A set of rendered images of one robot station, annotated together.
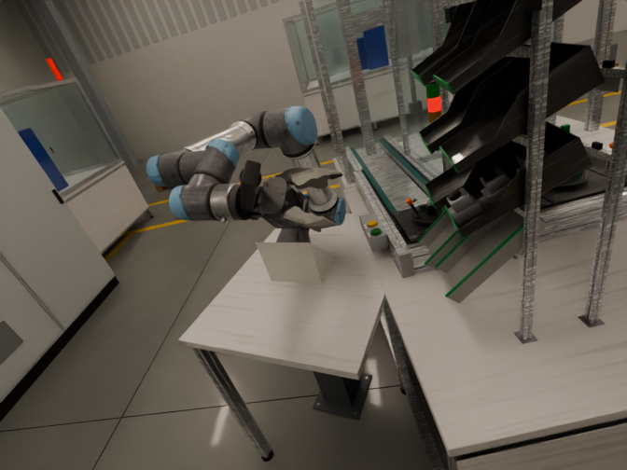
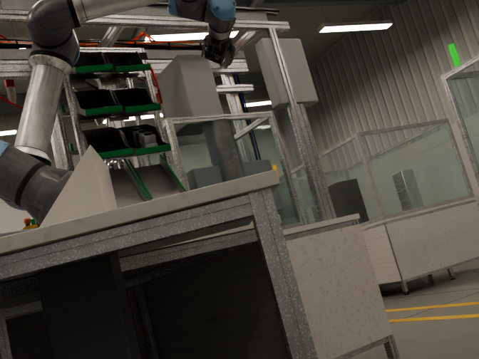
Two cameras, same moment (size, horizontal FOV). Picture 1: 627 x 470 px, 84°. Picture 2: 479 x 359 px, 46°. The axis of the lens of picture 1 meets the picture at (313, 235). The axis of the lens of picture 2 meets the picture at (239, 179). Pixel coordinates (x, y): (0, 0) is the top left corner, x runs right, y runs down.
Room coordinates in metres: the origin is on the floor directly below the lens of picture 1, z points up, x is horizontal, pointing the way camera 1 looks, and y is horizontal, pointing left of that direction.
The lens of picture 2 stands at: (1.72, 1.37, 0.68)
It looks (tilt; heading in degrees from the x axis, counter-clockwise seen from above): 10 degrees up; 232
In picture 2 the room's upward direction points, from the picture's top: 15 degrees counter-clockwise
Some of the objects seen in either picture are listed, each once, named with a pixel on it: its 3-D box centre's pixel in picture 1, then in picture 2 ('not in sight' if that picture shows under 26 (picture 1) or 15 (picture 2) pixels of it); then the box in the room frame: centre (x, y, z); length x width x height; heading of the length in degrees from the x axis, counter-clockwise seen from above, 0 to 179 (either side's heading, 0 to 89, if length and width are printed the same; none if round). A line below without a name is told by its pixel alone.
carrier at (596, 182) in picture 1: (564, 171); not in sight; (1.08, -0.95, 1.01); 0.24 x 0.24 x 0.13; 86
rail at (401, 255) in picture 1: (378, 211); not in sight; (1.40, -0.32, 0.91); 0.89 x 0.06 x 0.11; 176
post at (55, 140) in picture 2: not in sight; (59, 157); (0.60, -1.51, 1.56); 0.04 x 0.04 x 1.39; 86
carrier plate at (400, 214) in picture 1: (431, 219); not in sight; (1.12, -0.45, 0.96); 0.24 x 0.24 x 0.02; 86
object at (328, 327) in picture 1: (310, 270); (80, 248); (1.21, 0.06, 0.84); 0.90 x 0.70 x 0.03; 148
